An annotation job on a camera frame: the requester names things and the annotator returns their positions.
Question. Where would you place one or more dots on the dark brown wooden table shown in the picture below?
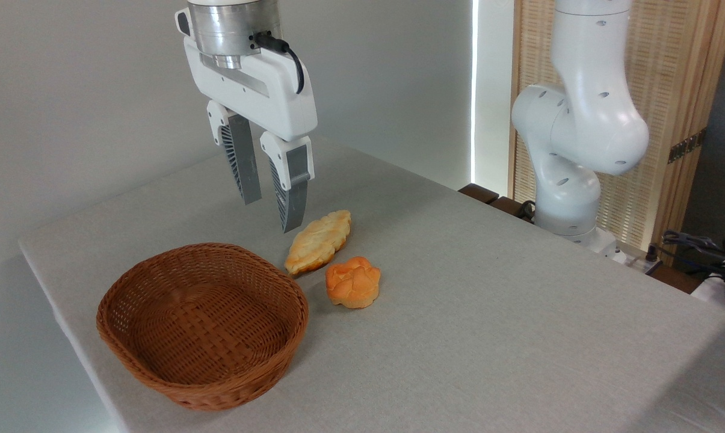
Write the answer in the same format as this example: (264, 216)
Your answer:
(479, 192)

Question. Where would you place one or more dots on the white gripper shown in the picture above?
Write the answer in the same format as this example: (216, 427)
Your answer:
(260, 96)

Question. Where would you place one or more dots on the round orange bread bun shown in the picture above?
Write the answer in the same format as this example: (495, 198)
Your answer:
(353, 282)

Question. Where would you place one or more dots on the long pale bread loaf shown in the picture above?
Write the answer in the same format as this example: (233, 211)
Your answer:
(317, 243)

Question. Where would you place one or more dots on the grey tablecloth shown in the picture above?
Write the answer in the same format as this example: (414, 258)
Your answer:
(488, 331)

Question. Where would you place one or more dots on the metal screen hinge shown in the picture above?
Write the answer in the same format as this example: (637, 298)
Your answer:
(686, 146)

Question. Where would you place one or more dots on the brown wicker basket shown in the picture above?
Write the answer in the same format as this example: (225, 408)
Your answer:
(157, 373)

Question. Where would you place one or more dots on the white power strip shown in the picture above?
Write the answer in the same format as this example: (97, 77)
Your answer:
(636, 260)

